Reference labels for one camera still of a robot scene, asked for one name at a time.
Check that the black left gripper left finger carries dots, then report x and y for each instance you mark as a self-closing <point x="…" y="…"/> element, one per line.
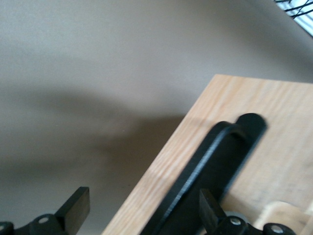
<point x="73" y="208"/>

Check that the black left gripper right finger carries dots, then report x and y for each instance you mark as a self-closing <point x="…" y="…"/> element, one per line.
<point x="210" y="210"/>

